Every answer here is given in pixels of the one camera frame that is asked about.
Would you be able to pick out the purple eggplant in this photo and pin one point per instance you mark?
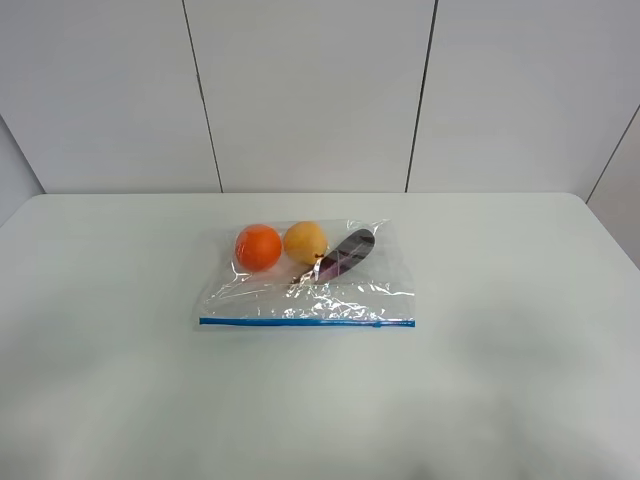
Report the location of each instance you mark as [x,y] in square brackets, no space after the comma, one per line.
[342,259]

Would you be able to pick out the clear zip bag blue seal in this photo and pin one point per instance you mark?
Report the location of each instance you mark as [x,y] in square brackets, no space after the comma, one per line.
[379,292]

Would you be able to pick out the orange fruit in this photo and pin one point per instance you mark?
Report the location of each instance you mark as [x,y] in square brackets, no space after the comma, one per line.
[258,247]

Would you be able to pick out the yellow pear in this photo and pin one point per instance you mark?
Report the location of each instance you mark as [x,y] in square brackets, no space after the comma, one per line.
[305,242]

